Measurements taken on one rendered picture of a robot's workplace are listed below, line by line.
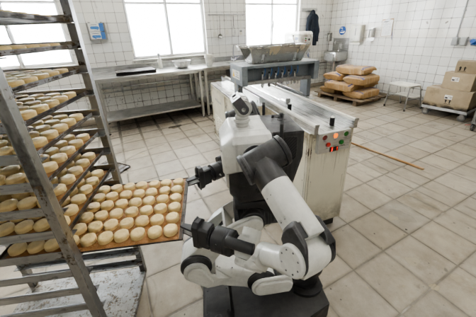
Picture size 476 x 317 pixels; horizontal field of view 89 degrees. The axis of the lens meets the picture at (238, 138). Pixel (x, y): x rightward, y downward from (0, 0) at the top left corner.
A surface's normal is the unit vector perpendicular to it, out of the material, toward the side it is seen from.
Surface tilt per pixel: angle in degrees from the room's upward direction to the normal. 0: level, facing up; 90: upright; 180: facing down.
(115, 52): 90
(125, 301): 0
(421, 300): 0
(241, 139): 41
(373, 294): 0
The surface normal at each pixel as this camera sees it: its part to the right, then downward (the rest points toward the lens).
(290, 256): -0.82, 0.02
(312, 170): 0.32, 0.37
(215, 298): -0.04, -0.91
